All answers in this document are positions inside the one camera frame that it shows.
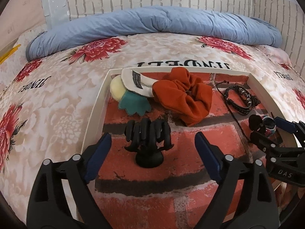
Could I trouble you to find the clear plastic sheet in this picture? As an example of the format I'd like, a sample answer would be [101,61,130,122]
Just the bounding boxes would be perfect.
[41,0,70,30]

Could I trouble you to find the cream jewelry tray red lining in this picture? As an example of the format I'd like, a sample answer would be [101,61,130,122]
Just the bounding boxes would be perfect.
[76,67,302,229]

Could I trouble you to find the pink headboard cushion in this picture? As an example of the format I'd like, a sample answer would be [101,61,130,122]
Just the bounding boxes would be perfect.
[1,0,46,55]

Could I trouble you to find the rainbow beaded bracelet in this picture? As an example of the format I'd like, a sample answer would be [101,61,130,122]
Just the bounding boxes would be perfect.
[248,114,278,139]

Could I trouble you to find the orange fabric scrunchie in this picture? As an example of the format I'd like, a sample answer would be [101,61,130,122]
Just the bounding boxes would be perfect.
[152,67,213,126]

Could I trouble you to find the black claw hair clip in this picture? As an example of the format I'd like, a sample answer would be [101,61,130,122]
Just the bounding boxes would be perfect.
[124,118,174,169]

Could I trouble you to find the floral fleece blanket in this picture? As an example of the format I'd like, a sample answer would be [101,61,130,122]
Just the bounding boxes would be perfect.
[1,33,304,222]

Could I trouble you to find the black braided leather bracelet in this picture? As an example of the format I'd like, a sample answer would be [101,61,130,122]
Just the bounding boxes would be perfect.
[215,81,262,144]

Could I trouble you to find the rolled blue quilt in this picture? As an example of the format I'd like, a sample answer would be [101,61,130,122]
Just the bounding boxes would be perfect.
[25,6,282,61]

